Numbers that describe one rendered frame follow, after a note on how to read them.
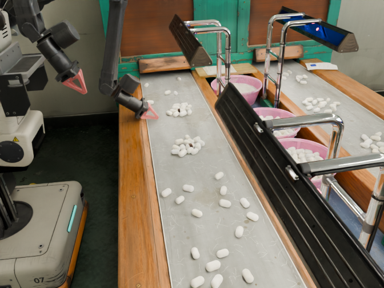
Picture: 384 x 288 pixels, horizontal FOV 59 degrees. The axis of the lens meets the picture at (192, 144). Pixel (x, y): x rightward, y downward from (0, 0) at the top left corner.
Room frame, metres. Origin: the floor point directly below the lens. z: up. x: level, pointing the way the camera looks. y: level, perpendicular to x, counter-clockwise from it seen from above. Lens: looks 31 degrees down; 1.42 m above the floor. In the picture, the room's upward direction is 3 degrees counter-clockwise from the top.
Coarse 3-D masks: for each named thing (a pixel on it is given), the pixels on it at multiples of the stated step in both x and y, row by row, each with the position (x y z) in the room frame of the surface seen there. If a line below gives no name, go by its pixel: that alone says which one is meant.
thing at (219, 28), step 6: (180, 24) 1.54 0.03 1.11; (186, 24) 1.52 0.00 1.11; (192, 24) 1.52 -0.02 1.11; (198, 24) 1.53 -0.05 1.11; (204, 24) 1.53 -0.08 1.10; (210, 24) 1.54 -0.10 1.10; (216, 24) 1.54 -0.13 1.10; (192, 30) 1.37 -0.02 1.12; (198, 30) 1.38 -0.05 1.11; (204, 30) 1.38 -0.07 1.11; (210, 30) 1.38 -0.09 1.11; (216, 30) 1.38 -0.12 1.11; (222, 30) 1.39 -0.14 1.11; (228, 30) 1.40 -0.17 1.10; (228, 36) 1.39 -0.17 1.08; (228, 42) 1.39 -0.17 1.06; (228, 48) 1.40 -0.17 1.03; (228, 54) 1.39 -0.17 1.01; (222, 60) 1.47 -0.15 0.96; (228, 60) 1.39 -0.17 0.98; (228, 66) 1.39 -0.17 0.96; (228, 72) 1.39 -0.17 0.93; (228, 78) 1.39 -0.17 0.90; (222, 84) 1.48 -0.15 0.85
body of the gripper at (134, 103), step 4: (132, 96) 1.33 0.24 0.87; (132, 100) 1.30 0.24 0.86; (136, 100) 1.32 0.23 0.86; (140, 100) 1.37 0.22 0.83; (128, 104) 1.29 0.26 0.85; (132, 104) 1.30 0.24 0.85; (136, 104) 1.30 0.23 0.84; (140, 104) 1.31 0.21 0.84; (144, 104) 1.31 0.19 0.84; (128, 108) 1.30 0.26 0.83; (132, 108) 1.30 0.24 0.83; (136, 108) 1.30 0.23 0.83; (140, 108) 1.30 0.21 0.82; (144, 108) 1.28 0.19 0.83; (136, 112) 1.30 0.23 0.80; (140, 112) 1.28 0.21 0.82; (136, 116) 1.28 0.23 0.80
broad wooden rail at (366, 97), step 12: (300, 60) 2.03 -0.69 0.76; (312, 60) 2.02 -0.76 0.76; (312, 72) 1.87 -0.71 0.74; (324, 72) 1.80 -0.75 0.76; (336, 72) 1.79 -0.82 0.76; (336, 84) 1.62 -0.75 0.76; (348, 84) 1.61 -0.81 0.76; (360, 84) 1.60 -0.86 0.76; (348, 96) 1.51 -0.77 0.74; (360, 96) 1.46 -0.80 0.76; (372, 96) 1.45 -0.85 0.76; (372, 108) 1.33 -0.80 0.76
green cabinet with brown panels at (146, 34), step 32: (128, 0) 1.90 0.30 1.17; (160, 0) 1.93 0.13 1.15; (192, 0) 1.96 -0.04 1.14; (224, 0) 1.98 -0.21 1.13; (256, 0) 2.01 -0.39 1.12; (288, 0) 2.04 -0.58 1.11; (320, 0) 2.07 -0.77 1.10; (128, 32) 1.90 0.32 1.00; (160, 32) 1.93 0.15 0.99; (256, 32) 2.01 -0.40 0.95; (288, 32) 2.05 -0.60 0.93
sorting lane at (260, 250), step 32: (160, 96) 1.62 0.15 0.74; (192, 96) 1.60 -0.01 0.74; (160, 128) 1.27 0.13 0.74; (192, 128) 1.26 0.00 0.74; (160, 160) 1.03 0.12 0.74; (192, 160) 1.02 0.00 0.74; (224, 160) 1.01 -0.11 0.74; (160, 192) 0.84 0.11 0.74; (192, 192) 0.84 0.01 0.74; (192, 224) 0.70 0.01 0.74; (224, 224) 0.69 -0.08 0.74; (256, 224) 0.69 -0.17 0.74; (192, 256) 0.58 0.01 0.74; (256, 256) 0.58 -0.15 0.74; (288, 256) 0.57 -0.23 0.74
